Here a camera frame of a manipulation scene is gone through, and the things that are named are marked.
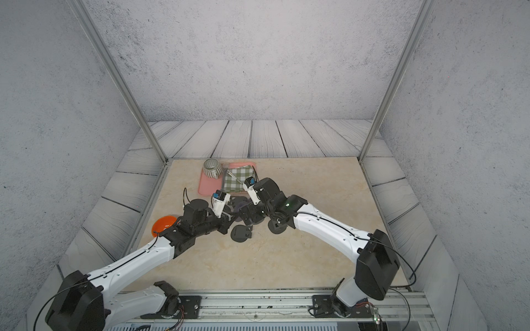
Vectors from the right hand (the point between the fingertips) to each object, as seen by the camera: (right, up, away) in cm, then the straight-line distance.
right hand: (249, 208), depth 77 cm
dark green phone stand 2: (-5, -13, +14) cm, 20 cm away
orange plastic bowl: (-40, -9, +14) cm, 43 cm away
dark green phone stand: (+10, -10, +11) cm, 18 cm away
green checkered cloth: (-8, +13, +35) cm, 38 cm away
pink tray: (-25, +6, +31) cm, 40 cm away
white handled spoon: (-13, +13, +34) cm, 38 cm away
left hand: (-4, -3, +2) cm, 5 cm away
